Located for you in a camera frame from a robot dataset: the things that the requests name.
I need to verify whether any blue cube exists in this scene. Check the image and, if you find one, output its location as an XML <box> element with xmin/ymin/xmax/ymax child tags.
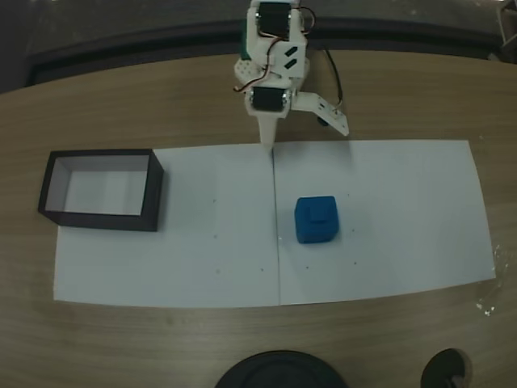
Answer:
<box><xmin>294</xmin><ymin>195</ymin><xmax>339</xmax><ymax>245</ymax></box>

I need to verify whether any white paper sheet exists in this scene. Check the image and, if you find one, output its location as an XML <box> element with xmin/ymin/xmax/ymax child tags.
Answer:
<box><xmin>272</xmin><ymin>139</ymin><xmax>498</xmax><ymax>306</ymax></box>
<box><xmin>53</xmin><ymin>145</ymin><xmax>281</xmax><ymax>309</ymax></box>

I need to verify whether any round table cable hole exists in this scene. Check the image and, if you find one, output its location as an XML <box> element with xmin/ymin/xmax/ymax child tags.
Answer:
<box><xmin>420</xmin><ymin>348</ymin><xmax>472</xmax><ymax>388</ymax></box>

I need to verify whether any black round stand base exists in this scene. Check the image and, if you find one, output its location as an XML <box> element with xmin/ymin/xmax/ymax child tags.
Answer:
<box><xmin>213</xmin><ymin>350</ymin><xmax>349</xmax><ymax>388</ymax></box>

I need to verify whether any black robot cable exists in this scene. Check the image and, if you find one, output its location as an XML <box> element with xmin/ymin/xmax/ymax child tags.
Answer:
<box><xmin>322</xmin><ymin>48</ymin><xmax>345</xmax><ymax>111</ymax></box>

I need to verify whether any dark brown open box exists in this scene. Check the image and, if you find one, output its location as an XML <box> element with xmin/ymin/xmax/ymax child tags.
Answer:
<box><xmin>37</xmin><ymin>148</ymin><xmax>166</xmax><ymax>234</ymax></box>

